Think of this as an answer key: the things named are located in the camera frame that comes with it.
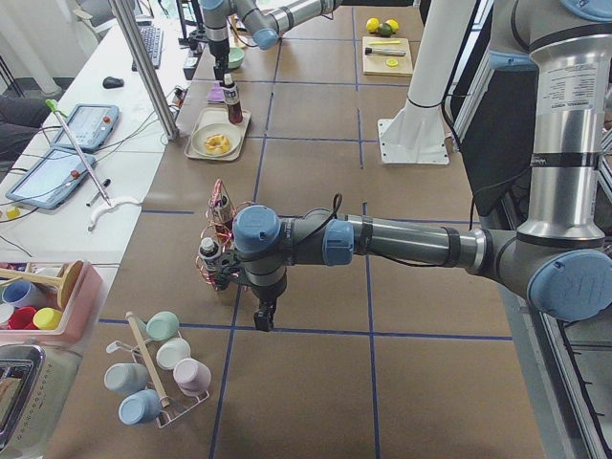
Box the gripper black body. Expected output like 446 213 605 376
251 280 287 305
211 39 230 60

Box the tea bottle dark liquid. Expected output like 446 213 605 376
221 74 243 124

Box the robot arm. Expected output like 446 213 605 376
200 0 341 83
233 1 611 330

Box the beige serving tray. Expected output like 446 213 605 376
185 107 251 162

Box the front tea bottle in rack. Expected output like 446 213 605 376
196 236 222 290

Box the tea bottle in rack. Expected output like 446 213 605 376
210 194 234 233
196 236 222 290

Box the rear tea bottle in rack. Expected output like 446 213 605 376
210 194 234 233

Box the green ceramic bowl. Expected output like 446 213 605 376
228 47 246 70

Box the wooden stand with round base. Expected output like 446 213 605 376
229 14 249 49

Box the purple folded cloth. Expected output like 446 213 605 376
207 81 225 104

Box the beige round plate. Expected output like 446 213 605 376
190 122 241 159

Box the black keyboard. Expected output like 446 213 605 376
139 26 164 69

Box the glazed twisted donut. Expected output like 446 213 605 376
205 134 231 156

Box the pink mug on rack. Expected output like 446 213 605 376
173 358 212 397

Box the green mug on rack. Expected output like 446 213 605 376
146 311 180 341

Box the white mug on rack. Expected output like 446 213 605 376
156 338 191 370

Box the black computer mouse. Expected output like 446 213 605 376
102 76 124 89

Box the far teach pendant tablet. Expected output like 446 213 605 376
62 104 120 153

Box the teach pendant tablet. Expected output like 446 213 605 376
62 104 120 153
5 147 88 209

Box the blue mug on rack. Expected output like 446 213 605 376
118 389 162 426

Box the grey-blue mug on rack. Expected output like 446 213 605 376
103 363 148 395

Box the yellow lemon left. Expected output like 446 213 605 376
365 17 381 33

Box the yellow lemon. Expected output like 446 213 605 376
385 19 400 33
365 17 381 33

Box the black marker pen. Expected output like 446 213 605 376
86 178 111 208

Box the green lime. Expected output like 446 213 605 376
378 23 394 37

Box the yellow plastic knife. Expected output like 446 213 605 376
368 39 403 46

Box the wooden cutting board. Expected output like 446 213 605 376
362 36 413 77

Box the metal reacher grabber tool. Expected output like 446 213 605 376
45 98 142 232

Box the yellow lemon right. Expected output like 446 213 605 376
385 19 400 33

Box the pink storage bin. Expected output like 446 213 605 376
1 262 102 344

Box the wooden mug tree in bin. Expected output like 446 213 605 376
1 260 84 310

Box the near teach pendant tablet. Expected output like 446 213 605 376
5 147 88 209

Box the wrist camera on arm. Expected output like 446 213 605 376
208 251 250 291
187 30 208 54

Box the copper wire bottle rack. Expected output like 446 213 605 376
195 179 251 291

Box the aluminium frame post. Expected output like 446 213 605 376
109 0 179 142

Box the white wire mug rack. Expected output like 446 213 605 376
105 339 209 428

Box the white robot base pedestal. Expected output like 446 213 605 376
379 0 477 165

